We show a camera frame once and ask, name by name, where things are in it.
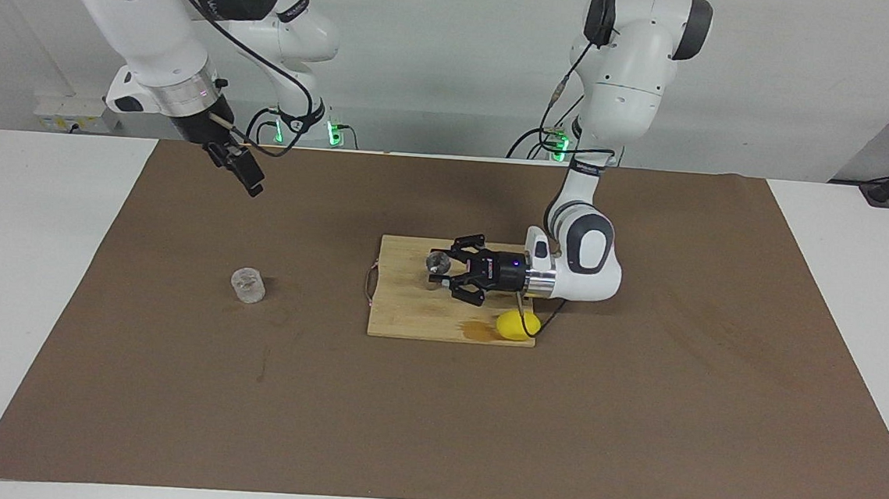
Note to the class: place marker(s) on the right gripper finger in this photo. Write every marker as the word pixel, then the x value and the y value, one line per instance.
pixel 239 165

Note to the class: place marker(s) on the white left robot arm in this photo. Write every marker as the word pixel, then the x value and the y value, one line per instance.
pixel 628 82

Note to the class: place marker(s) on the wooden cutting board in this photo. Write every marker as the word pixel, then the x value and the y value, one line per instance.
pixel 409 310

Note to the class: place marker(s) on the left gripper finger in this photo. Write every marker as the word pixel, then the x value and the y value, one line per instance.
pixel 464 247
pixel 461 290

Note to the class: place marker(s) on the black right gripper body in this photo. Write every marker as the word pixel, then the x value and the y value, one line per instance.
pixel 207 123

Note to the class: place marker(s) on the metal cocktail jigger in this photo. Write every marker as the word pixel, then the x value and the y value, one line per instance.
pixel 436 262

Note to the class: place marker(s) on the brown paper table mat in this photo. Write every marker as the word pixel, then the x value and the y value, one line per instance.
pixel 432 421

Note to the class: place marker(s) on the white power strip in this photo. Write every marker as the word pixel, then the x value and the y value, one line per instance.
pixel 75 110

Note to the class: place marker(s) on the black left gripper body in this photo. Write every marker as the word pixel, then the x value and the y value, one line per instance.
pixel 498 273

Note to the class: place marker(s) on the clear glass cup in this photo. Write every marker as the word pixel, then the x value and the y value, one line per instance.
pixel 248 286

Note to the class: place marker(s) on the yellow lemon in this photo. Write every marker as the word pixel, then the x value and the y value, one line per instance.
pixel 509 327

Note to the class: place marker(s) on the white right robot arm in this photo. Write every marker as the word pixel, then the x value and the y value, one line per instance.
pixel 147 25

